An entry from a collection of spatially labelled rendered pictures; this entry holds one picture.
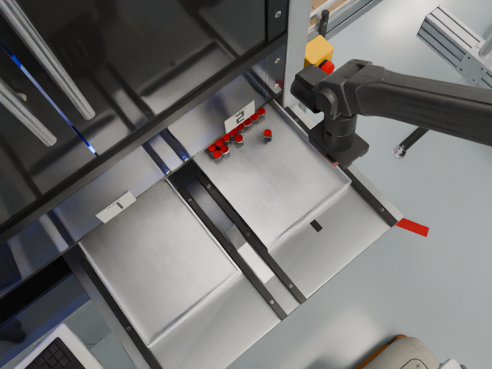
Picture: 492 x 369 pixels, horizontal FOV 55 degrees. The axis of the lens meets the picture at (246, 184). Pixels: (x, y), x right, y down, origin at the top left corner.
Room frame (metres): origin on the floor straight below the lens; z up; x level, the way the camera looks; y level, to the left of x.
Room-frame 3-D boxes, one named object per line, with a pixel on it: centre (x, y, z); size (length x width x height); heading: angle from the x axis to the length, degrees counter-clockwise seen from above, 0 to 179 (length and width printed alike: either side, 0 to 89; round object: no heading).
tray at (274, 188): (0.43, -0.05, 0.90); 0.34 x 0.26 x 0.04; 32
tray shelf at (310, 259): (0.28, 0.05, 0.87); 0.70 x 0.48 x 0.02; 122
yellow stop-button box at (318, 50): (0.67, -0.20, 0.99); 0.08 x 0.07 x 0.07; 32
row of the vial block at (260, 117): (0.53, 0.01, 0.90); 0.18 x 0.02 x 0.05; 122
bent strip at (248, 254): (0.22, 0.01, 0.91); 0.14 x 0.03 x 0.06; 33
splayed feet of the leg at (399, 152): (0.89, -0.89, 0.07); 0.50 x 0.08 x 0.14; 122
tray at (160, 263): (0.25, 0.23, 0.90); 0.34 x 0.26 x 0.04; 32
